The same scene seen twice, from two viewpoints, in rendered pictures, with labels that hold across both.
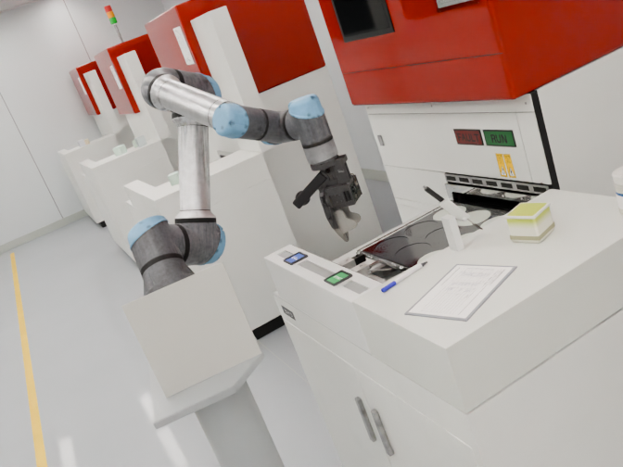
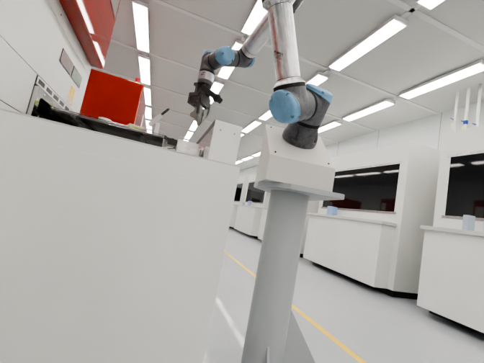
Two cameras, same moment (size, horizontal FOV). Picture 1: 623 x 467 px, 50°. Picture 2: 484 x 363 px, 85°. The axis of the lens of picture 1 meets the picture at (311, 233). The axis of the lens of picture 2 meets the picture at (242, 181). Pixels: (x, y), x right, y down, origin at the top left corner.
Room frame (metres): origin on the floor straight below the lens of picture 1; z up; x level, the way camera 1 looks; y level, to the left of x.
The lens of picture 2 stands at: (2.73, 0.23, 0.69)
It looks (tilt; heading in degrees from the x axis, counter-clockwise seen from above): 6 degrees up; 183
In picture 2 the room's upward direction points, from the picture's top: 11 degrees clockwise
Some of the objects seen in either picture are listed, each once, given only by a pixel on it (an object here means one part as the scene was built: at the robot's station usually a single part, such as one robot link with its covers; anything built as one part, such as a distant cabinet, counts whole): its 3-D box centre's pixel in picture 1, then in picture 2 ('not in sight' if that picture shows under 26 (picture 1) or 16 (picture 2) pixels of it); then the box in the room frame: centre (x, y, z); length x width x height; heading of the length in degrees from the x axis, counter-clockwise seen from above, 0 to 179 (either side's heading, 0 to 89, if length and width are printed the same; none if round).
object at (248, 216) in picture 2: not in sight; (261, 205); (-5.78, 0.55, 1.00); 1.80 x 1.08 x 2.00; 20
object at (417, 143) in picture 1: (451, 158); (43, 65); (1.96, -0.49, 1.02); 0.81 x 0.03 x 0.40; 20
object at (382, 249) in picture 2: not in sight; (366, 214); (-1.65, 2.08, 1.00); 1.80 x 1.08 x 2.00; 20
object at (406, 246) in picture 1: (443, 234); (118, 135); (1.70, -0.34, 0.90); 0.34 x 0.34 x 0.01; 20
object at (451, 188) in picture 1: (496, 204); (57, 119); (1.79, -0.53, 0.89); 0.44 x 0.02 x 0.10; 20
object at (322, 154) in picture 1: (321, 151); (205, 78); (1.53, -0.09, 1.27); 0.08 x 0.08 x 0.05
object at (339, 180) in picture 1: (335, 183); (201, 95); (1.53, -0.10, 1.19); 0.09 x 0.08 x 0.12; 65
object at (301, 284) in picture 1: (324, 291); (208, 155); (1.64, 0.02, 0.89); 0.55 x 0.09 x 0.14; 20
